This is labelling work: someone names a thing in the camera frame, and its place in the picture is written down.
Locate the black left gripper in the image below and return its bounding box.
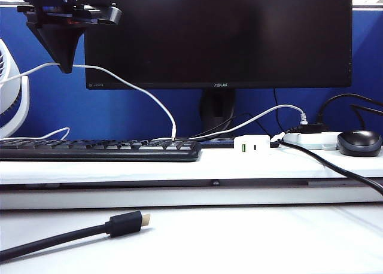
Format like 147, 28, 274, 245
17, 0, 101, 75

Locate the black plug with looping cable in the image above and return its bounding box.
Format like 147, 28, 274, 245
288, 93, 383, 134

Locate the thick black power cable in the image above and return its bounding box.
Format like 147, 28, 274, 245
276, 139, 383, 197

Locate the black computer mouse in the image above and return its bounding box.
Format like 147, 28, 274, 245
336, 130, 383, 158

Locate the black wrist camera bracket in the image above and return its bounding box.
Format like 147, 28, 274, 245
73, 0, 123, 26

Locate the black ASUS monitor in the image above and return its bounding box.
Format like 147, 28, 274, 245
82, 0, 353, 91

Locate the white cable with ribbed plug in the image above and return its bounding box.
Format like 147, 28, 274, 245
152, 104, 308, 142

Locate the black monitor stand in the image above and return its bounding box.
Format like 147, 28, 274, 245
199, 89, 279, 149

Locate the black keyboard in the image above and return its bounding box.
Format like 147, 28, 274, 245
0, 138, 203, 163

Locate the black HDMI cable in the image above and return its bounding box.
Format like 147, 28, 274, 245
0, 210, 151, 263

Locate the white Type-C charging cable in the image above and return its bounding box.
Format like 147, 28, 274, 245
0, 62, 177, 142

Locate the black mouse cable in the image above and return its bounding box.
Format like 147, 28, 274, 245
349, 105, 383, 131

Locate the white desk fan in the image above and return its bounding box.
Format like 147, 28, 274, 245
0, 39, 31, 140

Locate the thin black monitor cable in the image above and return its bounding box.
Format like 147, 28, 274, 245
272, 88, 284, 133

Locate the white charger brick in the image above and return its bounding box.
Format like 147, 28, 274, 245
233, 135, 270, 154

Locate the thin black keyboard cable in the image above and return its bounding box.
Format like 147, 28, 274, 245
191, 112, 272, 139

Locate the white power strip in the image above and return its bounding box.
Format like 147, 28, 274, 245
282, 131, 341, 151

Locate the blue office partition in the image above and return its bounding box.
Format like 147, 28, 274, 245
0, 1, 383, 142

